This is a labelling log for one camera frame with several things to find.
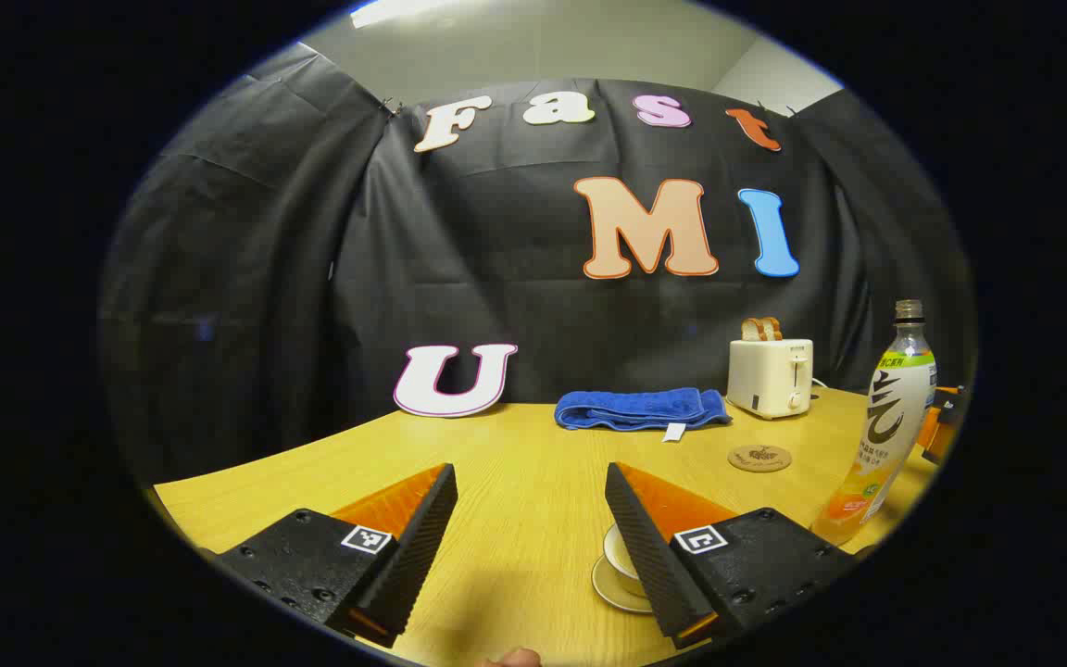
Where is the round brown coaster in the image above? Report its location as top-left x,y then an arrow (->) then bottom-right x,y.
728,445 -> 792,473

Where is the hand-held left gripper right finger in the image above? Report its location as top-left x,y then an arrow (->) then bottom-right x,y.
605,461 -> 859,649

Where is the blue folded towel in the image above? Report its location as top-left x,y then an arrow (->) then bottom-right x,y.
554,387 -> 733,442

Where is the cream saucer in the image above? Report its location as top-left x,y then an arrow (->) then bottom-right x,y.
591,554 -> 655,615

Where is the clear water bottle orange label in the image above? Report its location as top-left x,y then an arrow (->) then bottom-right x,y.
811,299 -> 939,546

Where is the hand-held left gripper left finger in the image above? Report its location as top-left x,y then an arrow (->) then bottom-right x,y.
215,463 -> 458,648

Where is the cream teacup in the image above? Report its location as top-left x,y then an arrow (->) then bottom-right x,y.
603,523 -> 647,597

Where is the cream toaster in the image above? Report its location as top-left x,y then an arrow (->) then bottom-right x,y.
727,338 -> 814,421

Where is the black backdrop cloth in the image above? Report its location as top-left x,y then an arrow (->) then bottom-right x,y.
98,42 -> 977,487

